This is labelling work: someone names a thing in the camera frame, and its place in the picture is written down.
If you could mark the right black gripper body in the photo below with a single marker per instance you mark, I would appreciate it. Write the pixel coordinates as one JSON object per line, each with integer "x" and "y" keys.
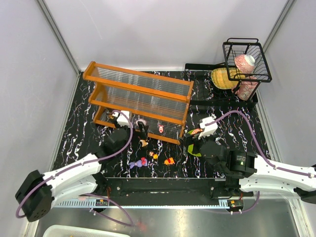
{"x": 193, "y": 140}

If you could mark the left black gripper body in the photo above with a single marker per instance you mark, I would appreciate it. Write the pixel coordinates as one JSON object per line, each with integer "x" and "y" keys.
{"x": 114, "y": 122}

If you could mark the pink hat girl toy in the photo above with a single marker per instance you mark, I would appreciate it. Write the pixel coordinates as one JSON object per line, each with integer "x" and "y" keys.
{"x": 141, "y": 123}

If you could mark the yellow rabbit toy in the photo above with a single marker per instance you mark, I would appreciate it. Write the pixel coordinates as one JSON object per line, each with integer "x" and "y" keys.
{"x": 144, "y": 143}

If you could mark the yellow bear toy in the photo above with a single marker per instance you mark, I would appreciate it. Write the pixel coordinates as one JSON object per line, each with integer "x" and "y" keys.
{"x": 169, "y": 161}

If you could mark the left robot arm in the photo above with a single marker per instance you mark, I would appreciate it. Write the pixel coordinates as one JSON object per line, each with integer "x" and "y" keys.
{"x": 41, "y": 192}

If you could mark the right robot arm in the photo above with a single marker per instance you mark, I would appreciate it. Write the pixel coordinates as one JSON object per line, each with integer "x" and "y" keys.
{"x": 249, "y": 172}

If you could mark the orange wooden glass shelf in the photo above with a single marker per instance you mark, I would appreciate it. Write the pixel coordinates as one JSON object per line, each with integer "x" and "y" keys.
{"x": 156, "y": 99}

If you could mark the green plastic plate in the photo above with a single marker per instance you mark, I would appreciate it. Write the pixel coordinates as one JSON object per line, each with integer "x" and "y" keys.
{"x": 192, "y": 144}

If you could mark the red patterned bowl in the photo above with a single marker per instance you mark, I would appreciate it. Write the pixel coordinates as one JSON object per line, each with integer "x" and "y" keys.
{"x": 196, "y": 131}

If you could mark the pink piglet toy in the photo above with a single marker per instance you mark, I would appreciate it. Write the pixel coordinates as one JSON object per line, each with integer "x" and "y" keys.
{"x": 160, "y": 128}

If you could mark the black hair princess toy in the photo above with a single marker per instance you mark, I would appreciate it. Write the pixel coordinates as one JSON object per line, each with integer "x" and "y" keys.
{"x": 153, "y": 155}

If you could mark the purple donkey toy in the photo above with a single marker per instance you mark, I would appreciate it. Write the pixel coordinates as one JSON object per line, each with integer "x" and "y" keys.
{"x": 140, "y": 163}

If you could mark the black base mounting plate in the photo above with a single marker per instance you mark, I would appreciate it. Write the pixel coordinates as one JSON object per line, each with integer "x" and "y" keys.
{"x": 210, "y": 187}

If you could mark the yellow woven plate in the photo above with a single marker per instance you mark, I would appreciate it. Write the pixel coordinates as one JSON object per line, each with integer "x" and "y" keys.
{"x": 222, "y": 80}

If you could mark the pink patterned cup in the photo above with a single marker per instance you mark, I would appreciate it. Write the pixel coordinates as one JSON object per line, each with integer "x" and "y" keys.
{"x": 246, "y": 88}

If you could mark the pink patterned bowl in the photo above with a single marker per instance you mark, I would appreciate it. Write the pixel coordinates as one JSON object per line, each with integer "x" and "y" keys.
{"x": 245, "y": 63}

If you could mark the white plastic bin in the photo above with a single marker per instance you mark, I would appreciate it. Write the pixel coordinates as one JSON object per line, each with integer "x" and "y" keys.
{"x": 69, "y": 231}

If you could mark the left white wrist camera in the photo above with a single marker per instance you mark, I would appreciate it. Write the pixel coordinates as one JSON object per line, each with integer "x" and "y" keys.
{"x": 123, "y": 117}

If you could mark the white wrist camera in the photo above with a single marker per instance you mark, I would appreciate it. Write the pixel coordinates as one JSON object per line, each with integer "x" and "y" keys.
{"x": 207, "y": 129}
{"x": 123, "y": 117}

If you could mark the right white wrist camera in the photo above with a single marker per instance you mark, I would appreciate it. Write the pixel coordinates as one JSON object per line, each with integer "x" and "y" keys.
{"x": 207, "y": 129}

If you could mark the black wire dish rack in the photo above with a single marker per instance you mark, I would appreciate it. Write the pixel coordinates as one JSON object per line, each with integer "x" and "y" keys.
{"x": 207, "y": 94}

